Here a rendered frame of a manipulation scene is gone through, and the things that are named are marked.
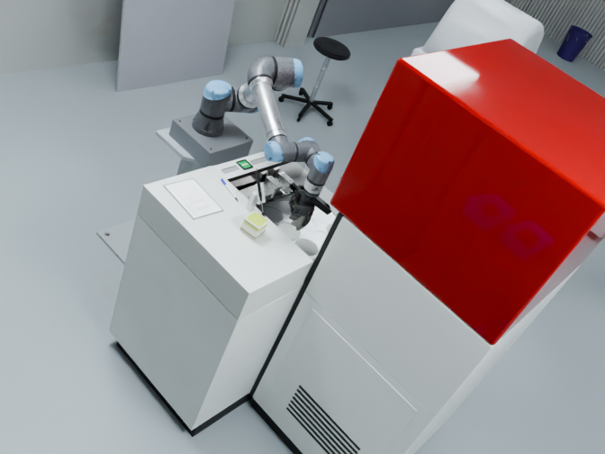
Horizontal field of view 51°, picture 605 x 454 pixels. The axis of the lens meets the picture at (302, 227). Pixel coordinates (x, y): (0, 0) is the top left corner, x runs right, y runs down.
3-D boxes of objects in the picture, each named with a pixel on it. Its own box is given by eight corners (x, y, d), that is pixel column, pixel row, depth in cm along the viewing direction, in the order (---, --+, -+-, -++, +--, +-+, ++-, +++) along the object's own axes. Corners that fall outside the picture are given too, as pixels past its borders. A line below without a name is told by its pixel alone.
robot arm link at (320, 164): (329, 149, 239) (339, 163, 234) (320, 172, 246) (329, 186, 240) (311, 149, 235) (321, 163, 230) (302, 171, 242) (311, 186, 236)
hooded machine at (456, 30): (418, 218, 475) (528, 34, 385) (352, 164, 500) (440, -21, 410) (467, 192, 531) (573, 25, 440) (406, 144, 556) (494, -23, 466)
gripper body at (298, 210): (287, 204, 252) (297, 180, 244) (307, 207, 255) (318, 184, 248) (291, 217, 246) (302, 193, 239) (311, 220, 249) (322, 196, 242)
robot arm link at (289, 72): (221, 89, 299) (274, 50, 251) (251, 91, 306) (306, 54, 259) (223, 114, 298) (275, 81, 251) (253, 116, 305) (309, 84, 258)
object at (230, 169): (301, 175, 314) (311, 152, 305) (217, 204, 275) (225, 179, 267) (288, 164, 317) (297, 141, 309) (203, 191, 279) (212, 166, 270)
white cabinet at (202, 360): (325, 349, 347) (387, 240, 298) (186, 440, 280) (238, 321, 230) (248, 271, 372) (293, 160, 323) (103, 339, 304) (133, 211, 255)
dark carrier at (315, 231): (357, 238, 279) (358, 237, 279) (306, 263, 255) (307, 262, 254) (303, 190, 292) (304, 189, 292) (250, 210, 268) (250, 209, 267)
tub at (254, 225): (265, 233, 248) (270, 220, 244) (254, 241, 243) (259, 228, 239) (249, 222, 250) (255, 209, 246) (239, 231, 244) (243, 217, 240)
